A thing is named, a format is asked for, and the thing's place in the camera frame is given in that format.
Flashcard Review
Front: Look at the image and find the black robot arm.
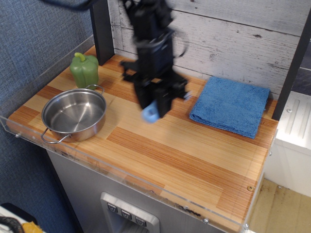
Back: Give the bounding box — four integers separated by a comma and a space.
121, 0, 190, 123

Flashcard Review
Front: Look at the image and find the green toy bell pepper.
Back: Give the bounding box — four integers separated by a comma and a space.
69, 52, 99, 90

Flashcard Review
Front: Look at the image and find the black vertical post right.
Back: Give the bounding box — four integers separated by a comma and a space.
272, 10, 311, 120

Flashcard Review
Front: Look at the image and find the white toy sink unit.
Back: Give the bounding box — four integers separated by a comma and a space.
264, 91, 311, 197

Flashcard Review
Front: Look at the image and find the silver toy fridge dispenser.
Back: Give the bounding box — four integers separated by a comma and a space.
100, 192, 160, 233

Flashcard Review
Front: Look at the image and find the black vertical post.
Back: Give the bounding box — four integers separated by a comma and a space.
90, 0, 115, 66
272, 10, 311, 120

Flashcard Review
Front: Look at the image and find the blue folded cloth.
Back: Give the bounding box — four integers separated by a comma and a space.
190, 76, 270, 139

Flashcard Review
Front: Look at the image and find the blue and grey toy spoon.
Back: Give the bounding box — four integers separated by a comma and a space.
141, 91, 192, 123

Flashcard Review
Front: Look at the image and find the black vertical post left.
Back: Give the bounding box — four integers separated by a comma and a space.
90, 0, 115, 66

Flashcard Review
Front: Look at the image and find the stainless steel pot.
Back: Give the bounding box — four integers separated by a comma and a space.
41, 84, 107, 144

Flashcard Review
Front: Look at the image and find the yellow black object corner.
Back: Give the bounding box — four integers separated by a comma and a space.
0, 203, 44, 233

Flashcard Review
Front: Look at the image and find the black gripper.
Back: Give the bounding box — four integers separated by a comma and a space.
120, 38, 189, 118

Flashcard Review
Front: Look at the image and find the clear acrylic table guard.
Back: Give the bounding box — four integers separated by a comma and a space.
0, 33, 279, 233

